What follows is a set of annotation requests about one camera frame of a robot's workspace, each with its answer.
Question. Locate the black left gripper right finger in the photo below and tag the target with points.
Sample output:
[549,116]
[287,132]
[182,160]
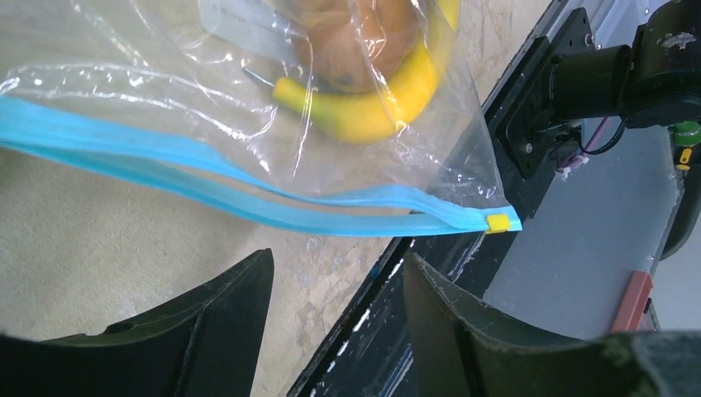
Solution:
[462,346]

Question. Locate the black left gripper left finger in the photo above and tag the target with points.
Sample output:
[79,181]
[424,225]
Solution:
[205,342]

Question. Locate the clear zip top bag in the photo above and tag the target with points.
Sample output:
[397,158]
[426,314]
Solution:
[177,95]

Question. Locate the yellow fake banana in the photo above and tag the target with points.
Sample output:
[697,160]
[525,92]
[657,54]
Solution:
[366,118]

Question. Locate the brown fake kiwi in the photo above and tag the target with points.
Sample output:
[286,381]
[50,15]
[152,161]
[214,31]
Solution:
[352,45]

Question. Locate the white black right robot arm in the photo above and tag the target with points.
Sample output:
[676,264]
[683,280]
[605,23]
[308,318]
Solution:
[655,81]

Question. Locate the red object on floor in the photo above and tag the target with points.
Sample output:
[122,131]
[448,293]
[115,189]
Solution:
[634,311]

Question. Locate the green yellow tool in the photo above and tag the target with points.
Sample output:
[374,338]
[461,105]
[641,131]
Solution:
[686,137]

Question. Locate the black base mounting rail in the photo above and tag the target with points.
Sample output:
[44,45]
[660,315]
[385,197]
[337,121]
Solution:
[368,350]

